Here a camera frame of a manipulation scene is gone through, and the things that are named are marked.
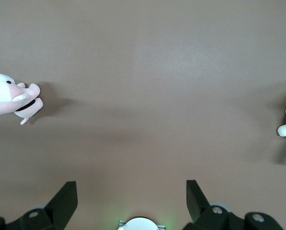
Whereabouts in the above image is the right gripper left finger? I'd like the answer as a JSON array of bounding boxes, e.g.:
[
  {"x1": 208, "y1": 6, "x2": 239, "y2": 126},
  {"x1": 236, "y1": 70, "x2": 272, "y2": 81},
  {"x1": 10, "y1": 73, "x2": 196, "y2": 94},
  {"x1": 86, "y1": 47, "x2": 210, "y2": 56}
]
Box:
[{"x1": 0, "y1": 181, "x2": 78, "y2": 230}]

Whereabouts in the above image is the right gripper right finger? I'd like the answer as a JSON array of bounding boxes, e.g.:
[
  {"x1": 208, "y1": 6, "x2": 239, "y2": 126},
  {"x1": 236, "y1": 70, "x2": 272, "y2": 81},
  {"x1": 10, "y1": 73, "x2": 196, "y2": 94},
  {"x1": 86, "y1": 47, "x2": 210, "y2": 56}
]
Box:
[{"x1": 183, "y1": 179, "x2": 286, "y2": 230}]

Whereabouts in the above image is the pale pink plush dog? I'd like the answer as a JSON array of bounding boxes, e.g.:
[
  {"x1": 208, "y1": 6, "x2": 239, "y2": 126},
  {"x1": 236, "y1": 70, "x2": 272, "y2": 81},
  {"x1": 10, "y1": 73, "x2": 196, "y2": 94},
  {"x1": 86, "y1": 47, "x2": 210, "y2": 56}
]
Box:
[{"x1": 0, "y1": 73, "x2": 44, "y2": 125}]

